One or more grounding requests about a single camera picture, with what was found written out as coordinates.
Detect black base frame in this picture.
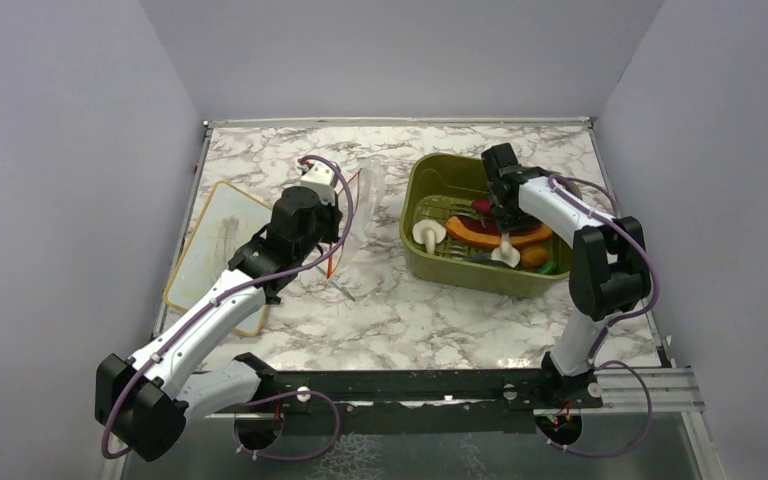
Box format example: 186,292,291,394
230,353,603,436

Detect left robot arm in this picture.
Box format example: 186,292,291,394
94,185,357,461

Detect white cutting board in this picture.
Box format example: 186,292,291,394
162,181,271,328

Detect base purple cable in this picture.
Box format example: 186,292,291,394
233,388,344,463
534,359,654,460

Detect white toy mushroom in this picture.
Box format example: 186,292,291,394
491,233,521,268
412,219,448,255

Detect clear zip top bag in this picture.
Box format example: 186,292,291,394
326,159,386,279

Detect olive green plastic bin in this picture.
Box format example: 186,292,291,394
399,153,572,298

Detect orange toy pumpkin slice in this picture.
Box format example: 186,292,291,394
444,215,554,249

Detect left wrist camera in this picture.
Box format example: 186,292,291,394
298,161,338,206

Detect purple toy sweet potato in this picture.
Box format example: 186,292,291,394
471,198,493,218

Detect green toy vegetable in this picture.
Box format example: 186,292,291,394
537,260,558,275

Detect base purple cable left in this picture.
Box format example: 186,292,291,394
233,388,344,463

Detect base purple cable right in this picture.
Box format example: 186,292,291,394
534,359,654,460

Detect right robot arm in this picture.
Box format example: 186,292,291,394
481,143,657,407

